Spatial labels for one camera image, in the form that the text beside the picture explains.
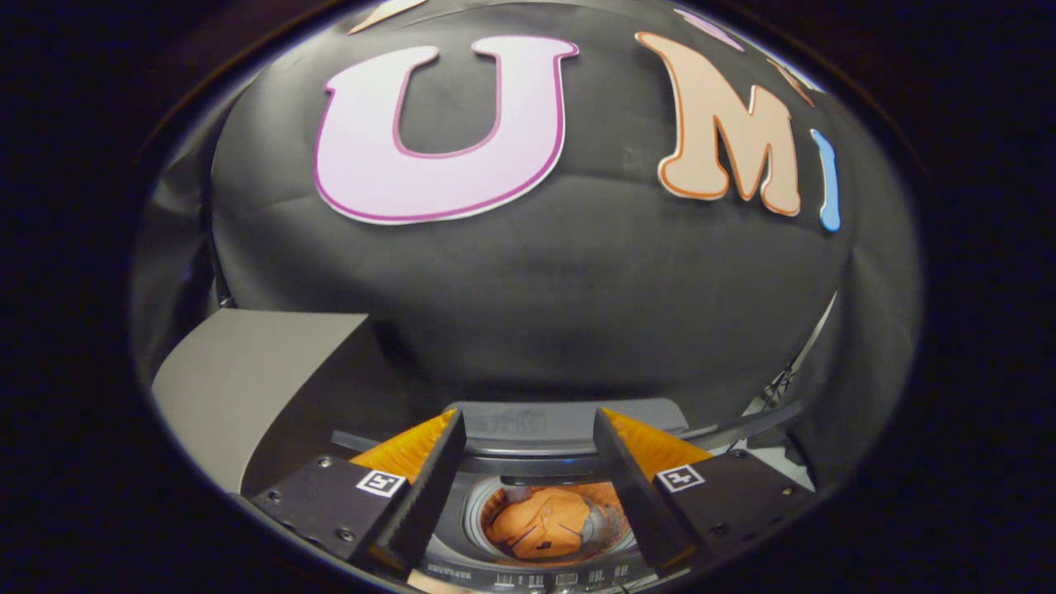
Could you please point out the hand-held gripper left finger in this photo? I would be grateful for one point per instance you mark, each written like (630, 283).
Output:
(429, 495)

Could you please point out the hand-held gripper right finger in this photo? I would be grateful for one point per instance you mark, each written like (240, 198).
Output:
(631, 495)

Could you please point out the orange polo shirt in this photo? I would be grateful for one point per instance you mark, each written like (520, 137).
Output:
(544, 524)

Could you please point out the grey washing machine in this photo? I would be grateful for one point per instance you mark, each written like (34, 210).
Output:
(536, 576)

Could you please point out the backdrop stand pole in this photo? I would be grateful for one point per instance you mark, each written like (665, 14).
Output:
(784, 381)

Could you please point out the white and dark cabinet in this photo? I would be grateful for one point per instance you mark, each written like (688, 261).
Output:
(247, 379)

